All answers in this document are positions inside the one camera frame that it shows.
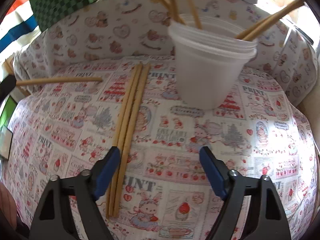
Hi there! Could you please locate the white plastic cup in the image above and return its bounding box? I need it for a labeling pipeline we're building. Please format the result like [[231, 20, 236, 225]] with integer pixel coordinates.
[[168, 14, 258, 110]]

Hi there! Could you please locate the printed patterned tablecloth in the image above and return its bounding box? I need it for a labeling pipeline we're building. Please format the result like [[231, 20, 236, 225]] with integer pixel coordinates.
[[1, 0, 318, 239]]

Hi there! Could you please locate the striped Paris curtain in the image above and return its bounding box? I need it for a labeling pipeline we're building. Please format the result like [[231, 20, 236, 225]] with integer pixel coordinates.
[[1, 0, 40, 57]]

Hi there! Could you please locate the person's right hand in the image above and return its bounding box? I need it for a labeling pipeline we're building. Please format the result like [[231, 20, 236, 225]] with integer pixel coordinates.
[[0, 182, 17, 229]]

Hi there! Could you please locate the phone on charger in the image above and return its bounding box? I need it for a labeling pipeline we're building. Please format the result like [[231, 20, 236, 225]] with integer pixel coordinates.
[[294, 25, 314, 46]]

